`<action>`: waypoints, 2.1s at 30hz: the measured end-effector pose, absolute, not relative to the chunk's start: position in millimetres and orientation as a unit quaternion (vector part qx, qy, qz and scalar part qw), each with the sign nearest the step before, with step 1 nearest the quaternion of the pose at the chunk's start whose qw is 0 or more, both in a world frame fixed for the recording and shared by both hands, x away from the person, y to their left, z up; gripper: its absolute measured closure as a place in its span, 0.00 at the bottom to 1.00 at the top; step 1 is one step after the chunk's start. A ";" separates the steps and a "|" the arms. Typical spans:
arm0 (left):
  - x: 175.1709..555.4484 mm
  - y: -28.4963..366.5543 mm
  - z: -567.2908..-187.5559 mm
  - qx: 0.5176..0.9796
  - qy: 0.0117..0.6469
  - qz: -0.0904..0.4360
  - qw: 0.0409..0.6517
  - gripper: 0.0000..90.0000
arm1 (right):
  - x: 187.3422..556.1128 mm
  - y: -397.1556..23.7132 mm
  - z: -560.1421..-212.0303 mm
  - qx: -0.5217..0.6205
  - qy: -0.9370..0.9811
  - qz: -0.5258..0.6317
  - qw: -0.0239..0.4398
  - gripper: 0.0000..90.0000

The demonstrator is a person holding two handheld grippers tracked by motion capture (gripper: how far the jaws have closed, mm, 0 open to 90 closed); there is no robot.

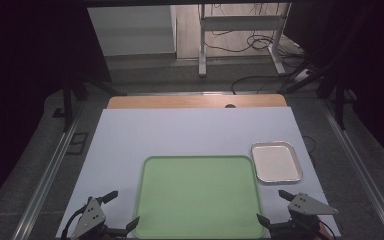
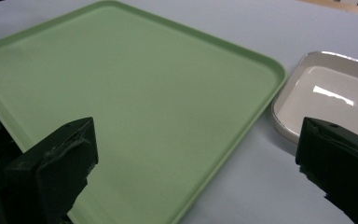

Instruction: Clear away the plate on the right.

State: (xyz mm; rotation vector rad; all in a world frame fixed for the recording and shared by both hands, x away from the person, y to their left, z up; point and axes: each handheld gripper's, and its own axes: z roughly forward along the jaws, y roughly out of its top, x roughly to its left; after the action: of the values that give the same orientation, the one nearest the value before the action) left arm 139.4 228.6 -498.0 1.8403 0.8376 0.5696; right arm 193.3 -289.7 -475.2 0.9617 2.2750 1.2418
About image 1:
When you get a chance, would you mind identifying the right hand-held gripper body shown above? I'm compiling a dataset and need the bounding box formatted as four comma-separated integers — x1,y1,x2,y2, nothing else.
269,192,340,240

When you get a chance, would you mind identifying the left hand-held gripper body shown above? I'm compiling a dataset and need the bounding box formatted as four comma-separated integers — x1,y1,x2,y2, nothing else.
70,196,128,240

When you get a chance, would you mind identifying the person's right hand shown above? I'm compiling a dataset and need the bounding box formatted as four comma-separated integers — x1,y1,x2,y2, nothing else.
317,223,333,240

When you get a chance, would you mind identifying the small silver metal tray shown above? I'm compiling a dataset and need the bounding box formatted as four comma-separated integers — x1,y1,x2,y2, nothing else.
250,141,304,184

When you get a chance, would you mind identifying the green plastic tray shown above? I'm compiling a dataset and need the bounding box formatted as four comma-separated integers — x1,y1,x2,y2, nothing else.
133,155,266,240

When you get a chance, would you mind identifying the white board sheet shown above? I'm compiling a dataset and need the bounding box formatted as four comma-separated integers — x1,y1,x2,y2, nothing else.
55,106,342,239

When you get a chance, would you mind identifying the black metal stand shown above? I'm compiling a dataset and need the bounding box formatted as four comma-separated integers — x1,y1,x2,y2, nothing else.
281,59,358,131
51,49,128,133

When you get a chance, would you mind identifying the wooden table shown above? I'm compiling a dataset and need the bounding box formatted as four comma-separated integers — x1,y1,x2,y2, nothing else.
107,93,288,110

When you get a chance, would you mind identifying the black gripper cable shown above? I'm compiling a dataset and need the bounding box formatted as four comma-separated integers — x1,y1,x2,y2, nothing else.
60,204,88,240

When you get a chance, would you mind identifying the aluminium rail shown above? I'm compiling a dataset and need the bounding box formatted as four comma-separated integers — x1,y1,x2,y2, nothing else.
11,99,85,240
322,99,384,240

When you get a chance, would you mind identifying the black floor bracket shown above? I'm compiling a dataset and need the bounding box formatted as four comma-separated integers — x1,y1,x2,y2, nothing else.
65,132,90,156

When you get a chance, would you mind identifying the black floor cable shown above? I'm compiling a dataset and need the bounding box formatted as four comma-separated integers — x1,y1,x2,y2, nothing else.
230,73,294,96

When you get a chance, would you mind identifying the tangle of black cables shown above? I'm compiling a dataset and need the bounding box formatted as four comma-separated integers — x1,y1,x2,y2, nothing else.
202,3,305,58

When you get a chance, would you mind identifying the white metal desk frame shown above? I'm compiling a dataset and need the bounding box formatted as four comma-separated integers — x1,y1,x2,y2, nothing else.
197,3,293,78

